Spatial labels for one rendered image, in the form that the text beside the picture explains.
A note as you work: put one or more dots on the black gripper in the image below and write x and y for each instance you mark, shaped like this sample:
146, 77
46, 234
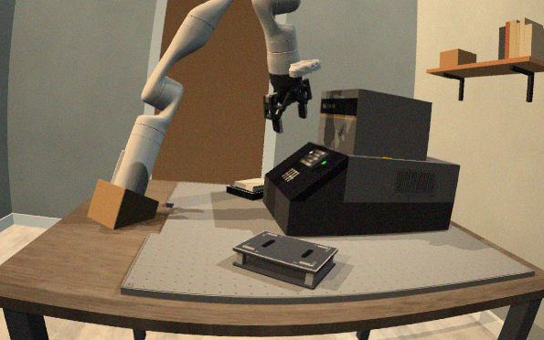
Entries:
282, 86

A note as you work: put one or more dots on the black thermal cycler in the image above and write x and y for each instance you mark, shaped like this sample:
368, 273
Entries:
384, 186

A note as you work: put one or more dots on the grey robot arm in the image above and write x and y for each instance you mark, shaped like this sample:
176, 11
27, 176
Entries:
137, 161

